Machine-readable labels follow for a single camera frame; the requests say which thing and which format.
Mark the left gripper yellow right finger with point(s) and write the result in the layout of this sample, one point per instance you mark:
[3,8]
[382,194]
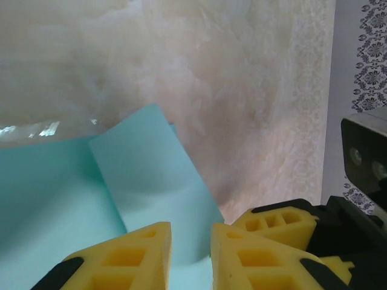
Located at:
[257,266]

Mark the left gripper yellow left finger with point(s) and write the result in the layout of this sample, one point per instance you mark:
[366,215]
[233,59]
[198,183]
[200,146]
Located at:
[121,262]

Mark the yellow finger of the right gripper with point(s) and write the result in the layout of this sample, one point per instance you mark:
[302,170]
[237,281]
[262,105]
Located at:
[340,267]
[281,223]

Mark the light blue paper sheet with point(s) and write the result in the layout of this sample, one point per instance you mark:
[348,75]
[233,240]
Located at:
[60,196]

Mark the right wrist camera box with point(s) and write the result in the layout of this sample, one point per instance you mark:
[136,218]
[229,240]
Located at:
[362,151]

